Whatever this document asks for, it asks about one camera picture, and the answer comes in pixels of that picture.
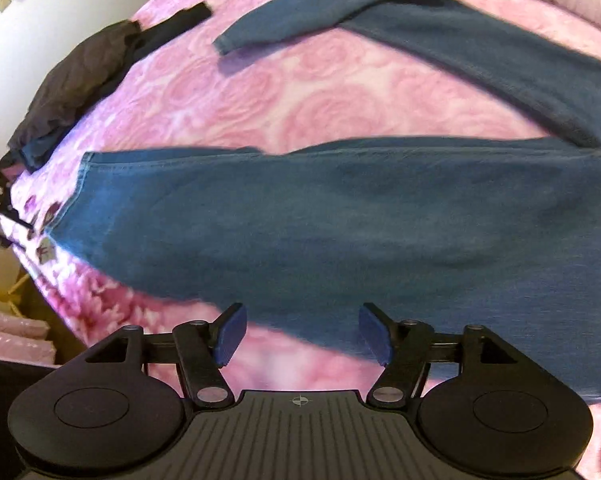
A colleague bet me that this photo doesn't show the blue denim jeans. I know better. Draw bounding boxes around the blue denim jeans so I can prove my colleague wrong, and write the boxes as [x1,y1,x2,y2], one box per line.
[46,0,601,393]

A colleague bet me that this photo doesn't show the yellow clothes rack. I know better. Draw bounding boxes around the yellow clothes rack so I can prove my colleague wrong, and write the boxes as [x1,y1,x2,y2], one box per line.
[0,274,31,312]

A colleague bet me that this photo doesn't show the black unfolded garment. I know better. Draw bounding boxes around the black unfolded garment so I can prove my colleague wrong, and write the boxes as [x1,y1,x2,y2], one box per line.
[0,2,212,172]

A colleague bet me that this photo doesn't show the pink rose bedsheet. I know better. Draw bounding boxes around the pink rose bedsheet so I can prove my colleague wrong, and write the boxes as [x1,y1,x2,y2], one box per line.
[16,0,601,479]

